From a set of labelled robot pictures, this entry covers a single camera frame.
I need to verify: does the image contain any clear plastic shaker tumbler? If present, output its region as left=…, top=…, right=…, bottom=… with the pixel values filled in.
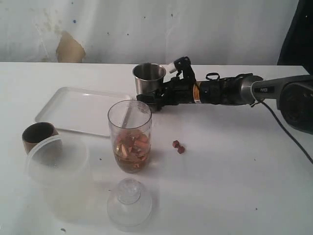
left=108, top=100, right=152, bottom=174

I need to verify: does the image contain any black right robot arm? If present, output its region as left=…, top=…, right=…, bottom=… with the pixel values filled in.
left=136, top=56, right=313, bottom=134

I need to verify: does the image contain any clear plastic shaker lid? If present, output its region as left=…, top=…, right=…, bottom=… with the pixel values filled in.
left=107, top=178, right=153, bottom=229

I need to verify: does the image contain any red cube upper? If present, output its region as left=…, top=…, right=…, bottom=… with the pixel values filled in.
left=172, top=140, right=180, bottom=148

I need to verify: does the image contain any red cube lower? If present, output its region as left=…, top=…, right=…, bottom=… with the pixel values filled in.
left=178, top=146, right=185, bottom=154

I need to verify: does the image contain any large translucent plastic container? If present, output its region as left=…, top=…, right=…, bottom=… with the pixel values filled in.
left=25, top=135, right=96, bottom=221

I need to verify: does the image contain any dark curtain at right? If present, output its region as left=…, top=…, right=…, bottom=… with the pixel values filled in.
left=277, top=0, right=313, bottom=75

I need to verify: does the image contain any small brown gold cup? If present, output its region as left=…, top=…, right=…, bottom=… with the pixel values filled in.
left=22, top=122, right=59, bottom=154

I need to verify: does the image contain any red cube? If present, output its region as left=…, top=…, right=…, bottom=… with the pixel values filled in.
left=172, top=140, right=180, bottom=148
left=178, top=146, right=185, bottom=154

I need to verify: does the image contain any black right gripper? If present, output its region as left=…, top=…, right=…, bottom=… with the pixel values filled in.
left=136, top=56, right=196, bottom=110

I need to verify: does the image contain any white rectangular plastic tray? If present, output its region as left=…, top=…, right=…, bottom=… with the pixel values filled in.
left=35, top=87, right=132, bottom=138

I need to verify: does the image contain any stainless steel cup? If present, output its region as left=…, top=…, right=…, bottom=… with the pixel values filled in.
left=133, top=63, right=166, bottom=94

